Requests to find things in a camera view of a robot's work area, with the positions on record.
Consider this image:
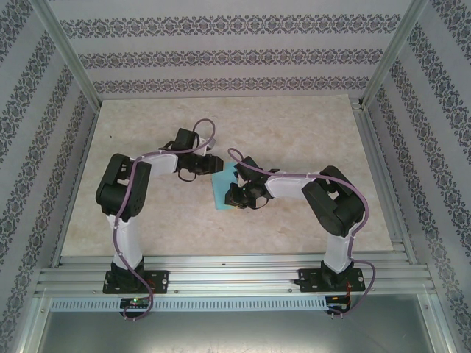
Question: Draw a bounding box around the light blue paper sheet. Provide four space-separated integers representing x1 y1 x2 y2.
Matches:
211 161 240 211

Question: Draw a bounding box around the black base plate left arm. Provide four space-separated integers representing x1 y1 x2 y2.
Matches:
102 269 170 295

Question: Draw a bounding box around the black base plate right arm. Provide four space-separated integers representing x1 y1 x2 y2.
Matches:
297 267 366 293

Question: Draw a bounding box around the grey sheet metal tray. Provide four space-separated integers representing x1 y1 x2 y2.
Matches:
14 293 459 353

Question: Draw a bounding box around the aluminium cross beam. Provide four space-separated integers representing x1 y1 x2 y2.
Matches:
35 255 437 297

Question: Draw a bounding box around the circuit board with green light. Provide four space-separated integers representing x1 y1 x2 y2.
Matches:
119 296 154 310

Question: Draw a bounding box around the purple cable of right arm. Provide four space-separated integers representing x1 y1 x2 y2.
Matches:
227 147 376 320

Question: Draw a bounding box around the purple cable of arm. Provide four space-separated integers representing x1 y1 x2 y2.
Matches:
113 118 217 324
227 147 376 320

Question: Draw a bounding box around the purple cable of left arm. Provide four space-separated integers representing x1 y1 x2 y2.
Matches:
113 118 217 324

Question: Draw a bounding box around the slotted grey cable duct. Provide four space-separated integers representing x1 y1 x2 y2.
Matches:
49 296 328 313

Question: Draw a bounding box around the aluminium frame post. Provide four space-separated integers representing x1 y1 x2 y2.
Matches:
360 0 431 110
31 0 103 110

